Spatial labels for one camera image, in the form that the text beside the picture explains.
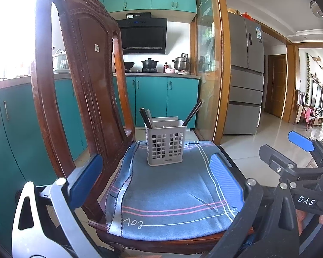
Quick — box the dark brown chopstick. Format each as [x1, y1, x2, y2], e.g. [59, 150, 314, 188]
[139, 107, 152, 129]

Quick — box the black chopstick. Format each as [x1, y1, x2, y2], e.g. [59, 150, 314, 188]
[182, 99, 203, 126]

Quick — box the white chopstick long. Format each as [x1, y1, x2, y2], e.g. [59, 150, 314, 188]
[145, 109, 154, 129]

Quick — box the person's right hand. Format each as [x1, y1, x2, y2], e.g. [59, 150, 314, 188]
[296, 210, 323, 235]

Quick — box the blue striped cloth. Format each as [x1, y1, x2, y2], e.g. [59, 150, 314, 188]
[101, 141, 237, 241]

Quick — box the wooden interior door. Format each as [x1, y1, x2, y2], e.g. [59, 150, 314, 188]
[264, 54, 287, 118]

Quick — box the silver refrigerator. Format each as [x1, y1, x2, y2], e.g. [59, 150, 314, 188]
[223, 13, 264, 135]

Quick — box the white plastic utensil basket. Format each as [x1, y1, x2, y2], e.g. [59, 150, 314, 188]
[145, 117, 187, 167]

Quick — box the white dish rack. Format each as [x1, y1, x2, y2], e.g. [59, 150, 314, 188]
[52, 49, 70, 74]

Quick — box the carved wooden chair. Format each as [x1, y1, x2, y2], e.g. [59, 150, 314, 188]
[31, 0, 254, 257]

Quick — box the black wok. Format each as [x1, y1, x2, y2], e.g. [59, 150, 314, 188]
[124, 62, 135, 72]

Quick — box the black clay pot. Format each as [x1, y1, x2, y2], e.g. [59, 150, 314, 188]
[142, 58, 158, 69]

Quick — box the pink small pot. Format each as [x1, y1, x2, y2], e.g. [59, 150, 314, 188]
[165, 68, 175, 74]

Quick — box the wooden glass sliding door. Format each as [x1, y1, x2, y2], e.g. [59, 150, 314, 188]
[191, 0, 231, 145]

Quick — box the stainless steel stockpot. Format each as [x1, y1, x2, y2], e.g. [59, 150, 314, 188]
[173, 53, 190, 71]

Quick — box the black range hood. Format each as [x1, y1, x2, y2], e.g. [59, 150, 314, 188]
[117, 17, 167, 54]

